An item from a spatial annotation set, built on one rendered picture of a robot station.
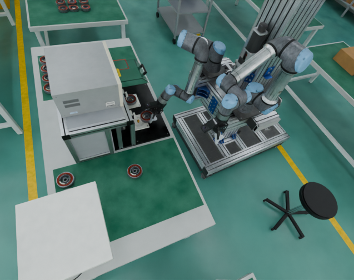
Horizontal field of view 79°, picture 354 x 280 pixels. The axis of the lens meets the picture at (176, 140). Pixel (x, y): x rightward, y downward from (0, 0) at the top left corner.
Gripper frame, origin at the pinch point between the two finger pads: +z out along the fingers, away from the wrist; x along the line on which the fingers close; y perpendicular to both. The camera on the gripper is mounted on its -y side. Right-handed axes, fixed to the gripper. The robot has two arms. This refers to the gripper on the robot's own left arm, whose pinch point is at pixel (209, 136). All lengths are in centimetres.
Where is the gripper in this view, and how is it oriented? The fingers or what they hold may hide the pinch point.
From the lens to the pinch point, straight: 141.0
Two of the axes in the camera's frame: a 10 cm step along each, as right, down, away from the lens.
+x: -4.5, -7.9, 4.2
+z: -1.4, 5.3, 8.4
